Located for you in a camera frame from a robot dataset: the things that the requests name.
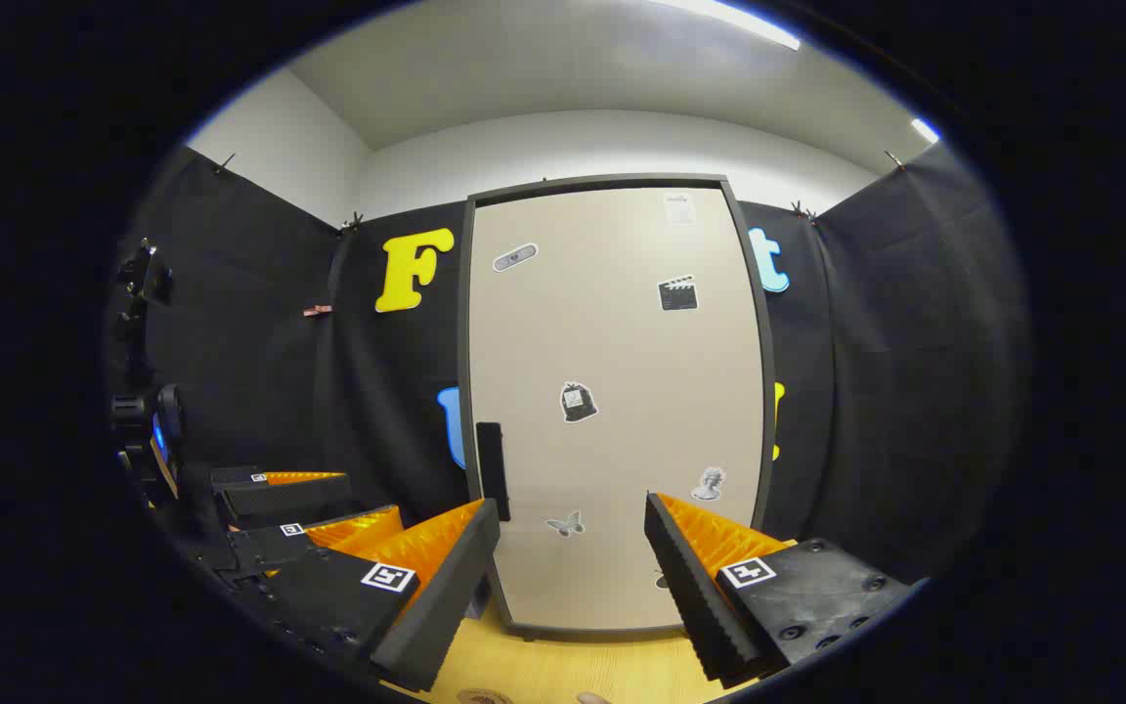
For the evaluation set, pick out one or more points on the small ceiling light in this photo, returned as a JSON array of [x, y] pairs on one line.
[[926, 130]]

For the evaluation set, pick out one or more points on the black binder clip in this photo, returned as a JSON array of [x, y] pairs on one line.
[[223, 162], [351, 223], [802, 210], [894, 158]]

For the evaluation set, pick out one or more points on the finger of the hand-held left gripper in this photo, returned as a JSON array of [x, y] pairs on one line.
[[280, 497], [260, 550]]

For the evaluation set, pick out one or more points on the beige cabinet door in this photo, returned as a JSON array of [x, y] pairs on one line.
[[612, 440]]

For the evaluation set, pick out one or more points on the round brown coaster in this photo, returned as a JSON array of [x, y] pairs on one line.
[[483, 697]]

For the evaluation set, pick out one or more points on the grey cabinet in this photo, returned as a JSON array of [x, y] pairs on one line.
[[465, 323]]

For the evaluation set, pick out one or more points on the long ceiling light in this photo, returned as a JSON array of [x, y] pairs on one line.
[[729, 20]]

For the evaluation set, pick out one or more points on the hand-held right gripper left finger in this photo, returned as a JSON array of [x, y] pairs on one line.
[[455, 587]]

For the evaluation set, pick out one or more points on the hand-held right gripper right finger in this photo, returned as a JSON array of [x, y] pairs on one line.
[[690, 596]]

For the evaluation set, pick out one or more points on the black backdrop cloth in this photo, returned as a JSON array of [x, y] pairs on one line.
[[260, 372]]

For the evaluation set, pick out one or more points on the pink clip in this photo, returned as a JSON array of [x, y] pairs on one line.
[[318, 311]]

